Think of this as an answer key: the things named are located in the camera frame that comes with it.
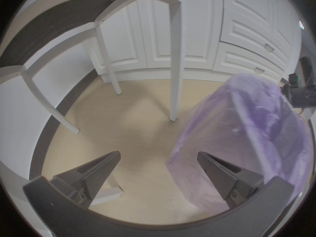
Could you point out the white trash bin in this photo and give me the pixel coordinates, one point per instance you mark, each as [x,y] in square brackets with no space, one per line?
[197,142]

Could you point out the white small table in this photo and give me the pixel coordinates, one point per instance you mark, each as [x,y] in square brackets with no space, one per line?
[175,58]

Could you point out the purple plastic bag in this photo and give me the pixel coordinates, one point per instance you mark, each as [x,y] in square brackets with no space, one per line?
[261,112]

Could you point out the white wardrobe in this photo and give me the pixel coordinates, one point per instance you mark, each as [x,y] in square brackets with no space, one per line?
[202,33]

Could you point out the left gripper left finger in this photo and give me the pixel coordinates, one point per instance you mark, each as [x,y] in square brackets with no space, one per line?
[96,174]

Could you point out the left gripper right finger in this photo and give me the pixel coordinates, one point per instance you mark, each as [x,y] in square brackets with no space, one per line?
[222,175]

